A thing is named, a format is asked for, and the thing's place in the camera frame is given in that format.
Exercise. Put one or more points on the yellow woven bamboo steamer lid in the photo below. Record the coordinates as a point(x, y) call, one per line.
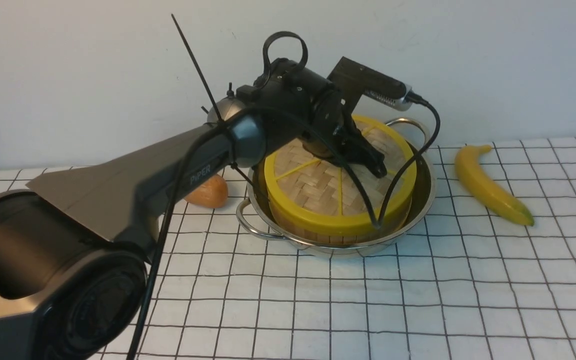
point(294, 177)

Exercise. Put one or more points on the white checkered tablecloth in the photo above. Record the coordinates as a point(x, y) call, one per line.
point(463, 284)

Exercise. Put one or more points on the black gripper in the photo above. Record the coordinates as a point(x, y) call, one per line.
point(329, 118)

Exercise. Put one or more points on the yellow banana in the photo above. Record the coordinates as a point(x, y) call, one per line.
point(483, 188)

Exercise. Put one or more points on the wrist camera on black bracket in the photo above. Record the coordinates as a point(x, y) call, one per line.
point(357, 80)

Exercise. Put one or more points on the yellow bamboo steamer basket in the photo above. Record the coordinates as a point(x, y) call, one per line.
point(339, 224)

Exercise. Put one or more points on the brown bread roll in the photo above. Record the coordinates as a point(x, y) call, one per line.
point(211, 194)

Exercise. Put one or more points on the black cable tie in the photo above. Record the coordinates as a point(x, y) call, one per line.
point(198, 70)

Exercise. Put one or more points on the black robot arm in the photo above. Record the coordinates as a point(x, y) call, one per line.
point(75, 243)

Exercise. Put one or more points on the stainless steel pot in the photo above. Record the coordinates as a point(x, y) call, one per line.
point(254, 216)

